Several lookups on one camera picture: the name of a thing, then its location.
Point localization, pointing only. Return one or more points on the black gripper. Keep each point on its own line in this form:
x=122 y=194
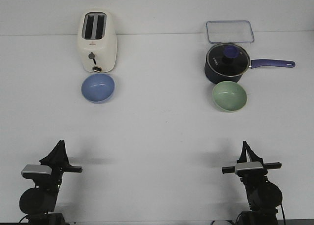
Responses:
x=248 y=155
x=58 y=161

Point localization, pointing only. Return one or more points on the green bowl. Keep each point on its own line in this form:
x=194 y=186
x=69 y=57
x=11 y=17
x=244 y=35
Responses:
x=229 y=96

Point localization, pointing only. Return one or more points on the blue bowl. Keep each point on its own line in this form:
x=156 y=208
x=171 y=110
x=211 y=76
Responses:
x=98 y=88

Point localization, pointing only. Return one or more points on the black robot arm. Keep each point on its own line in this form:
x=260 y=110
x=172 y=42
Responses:
x=38 y=203
x=263 y=196

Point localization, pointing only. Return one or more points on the dark blue saucepan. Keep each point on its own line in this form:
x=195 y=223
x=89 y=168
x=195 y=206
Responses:
x=234 y=72

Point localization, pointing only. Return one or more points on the glass pot lid blue knob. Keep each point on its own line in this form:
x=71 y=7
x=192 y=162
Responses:
x=227 y=53

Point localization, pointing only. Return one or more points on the clear plastic container lid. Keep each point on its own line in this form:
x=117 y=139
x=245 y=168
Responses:
x=239 y=31

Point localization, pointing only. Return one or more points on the cream two-slot toaster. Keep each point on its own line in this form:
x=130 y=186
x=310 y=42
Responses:
x=97 y=41

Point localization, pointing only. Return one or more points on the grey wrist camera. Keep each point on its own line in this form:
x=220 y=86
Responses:
x=249 y=168
x=33 y=171

